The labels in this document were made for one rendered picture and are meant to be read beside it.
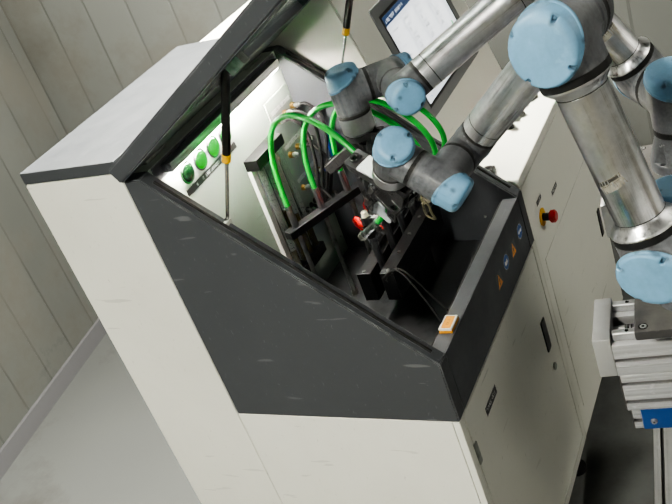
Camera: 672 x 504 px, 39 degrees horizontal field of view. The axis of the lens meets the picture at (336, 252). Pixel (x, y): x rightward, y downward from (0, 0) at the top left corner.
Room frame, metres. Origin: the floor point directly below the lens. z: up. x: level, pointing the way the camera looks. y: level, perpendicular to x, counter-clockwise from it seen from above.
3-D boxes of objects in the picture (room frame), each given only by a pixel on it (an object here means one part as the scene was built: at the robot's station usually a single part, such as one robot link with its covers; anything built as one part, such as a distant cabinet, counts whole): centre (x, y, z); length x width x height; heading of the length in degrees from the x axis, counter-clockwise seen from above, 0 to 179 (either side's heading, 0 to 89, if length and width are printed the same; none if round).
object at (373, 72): (1.96, -0.25, 1.43); 0.11 x 0.11 x 0.08; 0
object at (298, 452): (2.03, -0.07, 0.39); 0.70 x 0.58 x 0.79; 146
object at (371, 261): (2.11, -0.16, 0.91); 0.34 x 0.10 x 0.15; 146
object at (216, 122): (2.16, 0.12, 1.43); 0.54 x 0.03 x 0.02; 146
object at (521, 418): (1.87, -0.31, 0.44); 0.65 x 0.02 x 0.68; 146
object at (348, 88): (1.97, -0.15, 1.43); 0.09 x 0.08 x 0.11; 90
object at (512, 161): (2.51, -0.61, 0.96); 0.70 x 0.22 x 0.03; 146
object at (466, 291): (1.88, -0.29, 0.87); 0.62 x 0.04 x 0.16; 146
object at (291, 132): (2.36, -0.01, 1.20); 0.13 x 0.03 x 0.31; 146
